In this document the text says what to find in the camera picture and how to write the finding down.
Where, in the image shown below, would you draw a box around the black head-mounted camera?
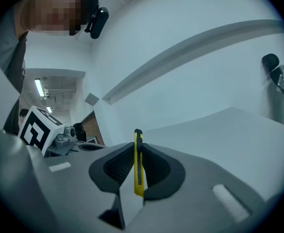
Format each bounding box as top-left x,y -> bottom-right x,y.
78,0 -> 110,40

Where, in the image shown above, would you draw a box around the grey square wall panel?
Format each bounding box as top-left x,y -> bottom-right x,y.
84,92 -> 100,107

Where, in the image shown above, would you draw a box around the long ceiling light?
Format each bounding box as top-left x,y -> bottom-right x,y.
34,78 -> 42,97

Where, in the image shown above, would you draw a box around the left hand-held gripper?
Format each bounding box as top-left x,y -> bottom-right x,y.
17,105 -> 79,158

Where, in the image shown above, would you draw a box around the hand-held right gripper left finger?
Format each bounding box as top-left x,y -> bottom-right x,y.
27,141 -> 135,233

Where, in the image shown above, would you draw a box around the person's grey shirt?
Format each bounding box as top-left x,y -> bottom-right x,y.
0,0 -> 30,136

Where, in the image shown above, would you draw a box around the yellow utility knife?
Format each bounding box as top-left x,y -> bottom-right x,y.
134,128 -> 145,197

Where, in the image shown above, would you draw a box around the white ceiling pipes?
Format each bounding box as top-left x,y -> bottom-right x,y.
43,87 -> 77,100

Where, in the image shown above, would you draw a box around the person's head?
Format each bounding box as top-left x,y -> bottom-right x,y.
20,0 -> 94,36

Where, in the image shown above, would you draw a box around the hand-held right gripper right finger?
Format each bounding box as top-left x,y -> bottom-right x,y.
129,142 -> 267,233

